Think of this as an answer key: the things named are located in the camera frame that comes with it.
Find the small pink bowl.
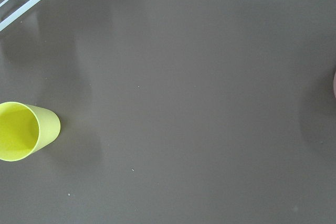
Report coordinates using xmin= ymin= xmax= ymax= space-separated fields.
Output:
xmin=333 ymin=72 xmax=336 ymax=98

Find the yellow plastic cup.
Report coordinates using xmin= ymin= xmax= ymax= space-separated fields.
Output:
xmin=1 ymin=102 xmax=61 ymax=162

